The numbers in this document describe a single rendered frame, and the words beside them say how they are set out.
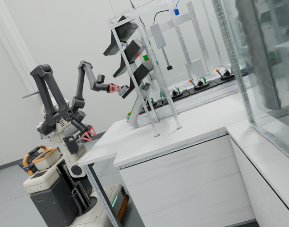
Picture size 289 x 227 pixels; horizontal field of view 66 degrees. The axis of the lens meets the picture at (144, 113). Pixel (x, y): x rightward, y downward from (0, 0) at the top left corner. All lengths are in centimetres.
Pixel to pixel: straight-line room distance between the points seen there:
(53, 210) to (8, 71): 472
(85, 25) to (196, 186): 436
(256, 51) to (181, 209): 114
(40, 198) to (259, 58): 200
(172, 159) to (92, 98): 416
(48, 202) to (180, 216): 116
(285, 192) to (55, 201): 180
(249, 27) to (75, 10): 473
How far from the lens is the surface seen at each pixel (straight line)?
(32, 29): 591
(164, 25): 308
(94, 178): 185
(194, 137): 138
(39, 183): 216
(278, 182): 89
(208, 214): 168
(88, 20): 522
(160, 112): 192
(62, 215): 227
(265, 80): 88
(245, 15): 85
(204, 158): 145
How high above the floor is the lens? 140
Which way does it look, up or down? 13 degrees down
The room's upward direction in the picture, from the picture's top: 23 degrees counter-clockwise
